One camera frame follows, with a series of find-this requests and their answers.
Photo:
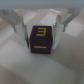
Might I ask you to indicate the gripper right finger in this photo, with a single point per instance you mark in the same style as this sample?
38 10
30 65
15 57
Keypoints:
60 26

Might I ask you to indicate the purple block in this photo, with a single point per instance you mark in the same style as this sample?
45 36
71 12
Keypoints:
40 38

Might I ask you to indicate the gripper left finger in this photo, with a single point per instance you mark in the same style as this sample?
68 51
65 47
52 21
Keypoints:
20 29

